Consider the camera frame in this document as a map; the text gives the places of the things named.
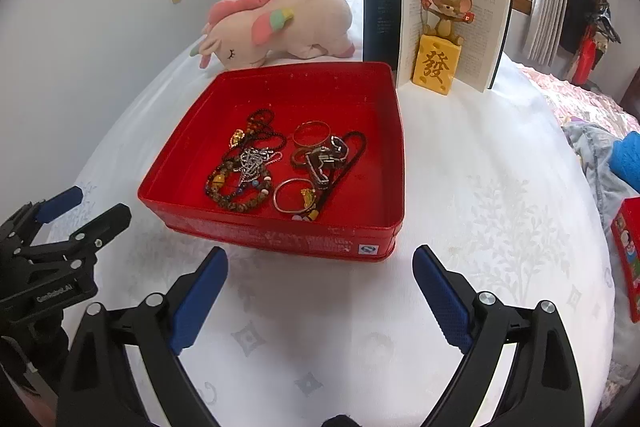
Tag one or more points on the red printed box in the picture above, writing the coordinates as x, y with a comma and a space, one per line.
630, 257

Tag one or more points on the black clothing on rack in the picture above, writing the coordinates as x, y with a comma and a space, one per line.
580, 7

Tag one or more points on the red hanging item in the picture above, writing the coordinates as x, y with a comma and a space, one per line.
587, 57

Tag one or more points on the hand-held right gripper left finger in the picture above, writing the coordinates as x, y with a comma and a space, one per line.
200, 297

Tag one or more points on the grey cloth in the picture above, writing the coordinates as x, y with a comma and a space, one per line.
595, 157

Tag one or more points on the pink unicorn plush toy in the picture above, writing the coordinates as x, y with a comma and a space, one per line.
300, 17

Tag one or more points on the dark wooden headboard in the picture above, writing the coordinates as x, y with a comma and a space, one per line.
632, 97

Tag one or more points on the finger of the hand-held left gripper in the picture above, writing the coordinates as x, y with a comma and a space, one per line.
112, 219
60, 202

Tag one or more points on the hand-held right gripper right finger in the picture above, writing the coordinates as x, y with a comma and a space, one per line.
442, 297

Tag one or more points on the blue cloth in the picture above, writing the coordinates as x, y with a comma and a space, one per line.
627, 162

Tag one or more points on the open book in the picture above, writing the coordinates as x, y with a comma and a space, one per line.
382, 7

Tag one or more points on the pink patterned blanket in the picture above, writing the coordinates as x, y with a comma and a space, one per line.
575, 97

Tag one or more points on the silver bangle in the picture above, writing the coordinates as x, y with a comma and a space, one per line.
310, 145

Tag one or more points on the red square tray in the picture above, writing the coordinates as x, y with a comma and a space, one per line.
325, 107

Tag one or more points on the mouse figurine on cheese block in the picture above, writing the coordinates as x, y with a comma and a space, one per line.
435, 67

